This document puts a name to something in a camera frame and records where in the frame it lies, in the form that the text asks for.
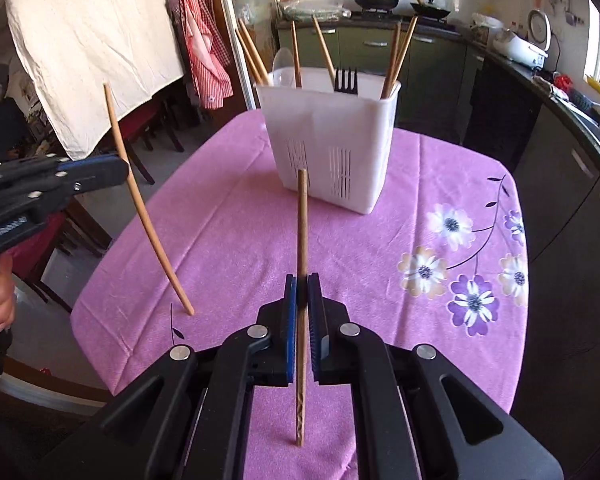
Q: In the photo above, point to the translucent plastic spoon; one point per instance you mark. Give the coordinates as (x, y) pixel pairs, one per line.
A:
(282, 62)

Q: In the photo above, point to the light curved wooden chopstick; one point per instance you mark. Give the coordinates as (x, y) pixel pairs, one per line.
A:
(145, 220)

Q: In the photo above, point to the dark green kitchen cabinets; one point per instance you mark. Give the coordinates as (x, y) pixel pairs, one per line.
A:
(430, 70)

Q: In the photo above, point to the brown ridged wooden chopstick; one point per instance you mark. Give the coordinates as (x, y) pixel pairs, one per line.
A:
(302, 220)

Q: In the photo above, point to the dark wooden chair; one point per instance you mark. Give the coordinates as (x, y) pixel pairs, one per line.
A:
(150, 130)
(60, 240)

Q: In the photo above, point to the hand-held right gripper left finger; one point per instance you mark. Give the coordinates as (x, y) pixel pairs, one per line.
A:
(292, 330)

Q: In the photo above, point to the white hanging cloth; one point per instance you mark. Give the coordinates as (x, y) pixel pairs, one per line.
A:
(95, 40)

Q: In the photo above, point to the black fork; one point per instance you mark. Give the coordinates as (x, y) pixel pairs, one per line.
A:
(345, 85)

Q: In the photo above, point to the white plastic utensil holder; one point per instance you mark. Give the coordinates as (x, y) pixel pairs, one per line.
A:
(325, 125)

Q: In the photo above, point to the clear plastic bag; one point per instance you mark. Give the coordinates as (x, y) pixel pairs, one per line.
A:
(310, 9)

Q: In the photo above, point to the white plastic bag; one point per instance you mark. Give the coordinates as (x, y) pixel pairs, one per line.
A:
(487, 24)

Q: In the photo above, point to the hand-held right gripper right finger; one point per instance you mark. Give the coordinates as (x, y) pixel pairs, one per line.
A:
(314, 330)

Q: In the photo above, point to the pink floral tablecloth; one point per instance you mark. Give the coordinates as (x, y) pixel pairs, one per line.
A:
(230, 220)

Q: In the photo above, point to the white rice cooker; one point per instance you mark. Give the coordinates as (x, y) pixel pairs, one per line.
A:
(517, 47)

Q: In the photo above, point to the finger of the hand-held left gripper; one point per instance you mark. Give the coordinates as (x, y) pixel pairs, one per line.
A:
(87, 161)
(100, 175)

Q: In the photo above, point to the red checked apron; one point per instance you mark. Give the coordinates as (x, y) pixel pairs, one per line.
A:
(205, 60)

